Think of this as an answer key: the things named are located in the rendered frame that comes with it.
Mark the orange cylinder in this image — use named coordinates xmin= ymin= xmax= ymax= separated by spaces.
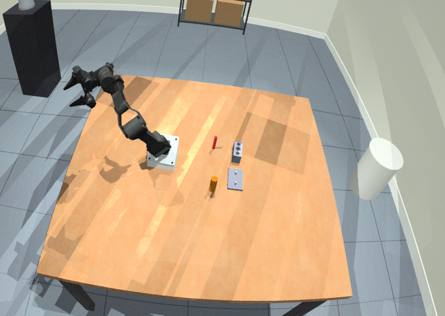
xmin=209 ymin=176 xmax=218 ymax=192

